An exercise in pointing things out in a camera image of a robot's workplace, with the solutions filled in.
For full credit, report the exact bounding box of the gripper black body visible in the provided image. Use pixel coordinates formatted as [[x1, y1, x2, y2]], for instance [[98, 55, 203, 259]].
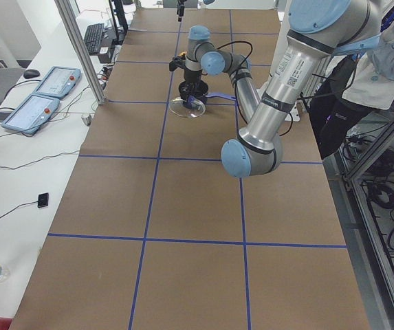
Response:
[[184, 67, 202, 89]]

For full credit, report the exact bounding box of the glass pot lid purple knob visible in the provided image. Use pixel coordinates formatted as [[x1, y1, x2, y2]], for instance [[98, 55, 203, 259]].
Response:
[[168, 96, 206, 118]]

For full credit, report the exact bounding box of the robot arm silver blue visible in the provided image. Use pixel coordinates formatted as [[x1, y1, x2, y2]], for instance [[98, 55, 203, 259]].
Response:
[[184, 1, 382, 178]]

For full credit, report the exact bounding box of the black computer keyboard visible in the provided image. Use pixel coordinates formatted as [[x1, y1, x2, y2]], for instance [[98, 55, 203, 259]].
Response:
[[84, 23, 104, 55]]

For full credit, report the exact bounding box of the upper teach pendant tablet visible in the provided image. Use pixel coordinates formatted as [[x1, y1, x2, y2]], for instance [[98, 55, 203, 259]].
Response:
[[34, 66, 81, 100]]

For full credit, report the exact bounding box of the teach pendant tablet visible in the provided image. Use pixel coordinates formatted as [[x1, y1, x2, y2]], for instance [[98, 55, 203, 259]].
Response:
[[1, 93, 60, 135], [34, 66, 81, 100]]

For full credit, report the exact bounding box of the person in white shirt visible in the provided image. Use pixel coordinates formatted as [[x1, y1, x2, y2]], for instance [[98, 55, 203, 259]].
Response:
[[308, 0, 394, 161]]

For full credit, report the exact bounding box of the black computer mouse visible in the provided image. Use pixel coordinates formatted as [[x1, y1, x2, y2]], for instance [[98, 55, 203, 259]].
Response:
[[23, 69, 41, 79]]

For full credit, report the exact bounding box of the lower teach pendant tablet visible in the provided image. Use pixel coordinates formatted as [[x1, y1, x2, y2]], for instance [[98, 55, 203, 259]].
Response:
[[1, 93, 60, 135]]

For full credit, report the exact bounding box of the small black square device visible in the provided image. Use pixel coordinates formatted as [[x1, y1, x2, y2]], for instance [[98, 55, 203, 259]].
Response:
[[37, 192, 50, 208]]

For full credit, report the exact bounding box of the dark blue saucepan purple handle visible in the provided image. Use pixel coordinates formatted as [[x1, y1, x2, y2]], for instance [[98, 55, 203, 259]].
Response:
[[178, 80, 237, 104]]

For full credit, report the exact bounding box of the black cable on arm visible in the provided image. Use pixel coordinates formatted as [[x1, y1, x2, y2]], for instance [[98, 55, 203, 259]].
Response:
[[215, 40, 254, 69]]

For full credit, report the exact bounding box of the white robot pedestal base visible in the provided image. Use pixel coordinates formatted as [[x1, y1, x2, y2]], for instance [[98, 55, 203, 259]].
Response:
[[285, 102, 303, 122]]

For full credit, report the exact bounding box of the aluminium frame post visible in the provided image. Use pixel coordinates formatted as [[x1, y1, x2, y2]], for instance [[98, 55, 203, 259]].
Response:
[[54, 0, 105, 105]]

